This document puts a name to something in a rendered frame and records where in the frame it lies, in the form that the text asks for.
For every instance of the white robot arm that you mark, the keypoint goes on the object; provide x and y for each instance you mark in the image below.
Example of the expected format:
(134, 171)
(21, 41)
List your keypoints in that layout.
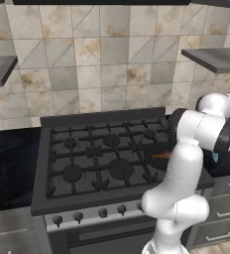
(186, 158)

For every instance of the black gas hob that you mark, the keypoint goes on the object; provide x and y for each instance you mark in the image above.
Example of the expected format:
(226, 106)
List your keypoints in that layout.
(87, 149)

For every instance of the black stove knob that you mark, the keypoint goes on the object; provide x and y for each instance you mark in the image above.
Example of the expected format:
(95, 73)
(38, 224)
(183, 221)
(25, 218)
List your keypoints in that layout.
(77, 217)
(122, 209)
(57, 220)
(102, 212)
(140, 207)

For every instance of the dark oven door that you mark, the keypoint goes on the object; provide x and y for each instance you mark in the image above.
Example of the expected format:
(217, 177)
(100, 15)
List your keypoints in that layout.
(100, 243)

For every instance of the grey drawer front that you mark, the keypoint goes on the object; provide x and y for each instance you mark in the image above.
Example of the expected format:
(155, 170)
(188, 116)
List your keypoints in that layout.
(224, 188)
(226, 206)
(219, 231)
(11, 221)

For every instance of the black range hood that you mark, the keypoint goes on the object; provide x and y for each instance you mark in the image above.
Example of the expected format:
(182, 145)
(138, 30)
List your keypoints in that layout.
(100, 1)

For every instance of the grey cupboard door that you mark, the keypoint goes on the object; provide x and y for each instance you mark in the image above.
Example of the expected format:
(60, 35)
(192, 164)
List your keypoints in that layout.
(11, 243)

